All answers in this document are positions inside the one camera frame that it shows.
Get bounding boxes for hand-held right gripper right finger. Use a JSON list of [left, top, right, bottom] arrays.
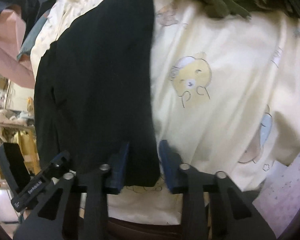
[[159, 140, 277, 240]]

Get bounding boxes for pink curtain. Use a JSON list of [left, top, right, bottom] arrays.
[[0, 9, 37, 89]]

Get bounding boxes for cream bear print duvet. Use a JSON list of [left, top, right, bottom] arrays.
[[30, 0, 300, 227]]

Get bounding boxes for yellow wooden rack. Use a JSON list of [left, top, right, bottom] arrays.
[[14, 127, 41, 176]]

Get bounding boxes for teal bed bumper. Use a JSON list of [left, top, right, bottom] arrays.
[[17, 9, 51, 63]]

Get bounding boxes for beige plush toy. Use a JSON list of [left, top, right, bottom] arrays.
[[0, 108, 36, 141]]

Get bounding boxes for pink floral bed sheet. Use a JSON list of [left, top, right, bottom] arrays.
[[252, 144, 300, 231]]

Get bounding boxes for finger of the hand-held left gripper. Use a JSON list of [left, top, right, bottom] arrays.
[[42, 151, 77, 180]]

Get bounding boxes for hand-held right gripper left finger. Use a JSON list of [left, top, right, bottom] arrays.
[[14, 142, 130, 240]]

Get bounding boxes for black pants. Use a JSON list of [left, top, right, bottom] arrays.
[[33, 0, 161, 188]]

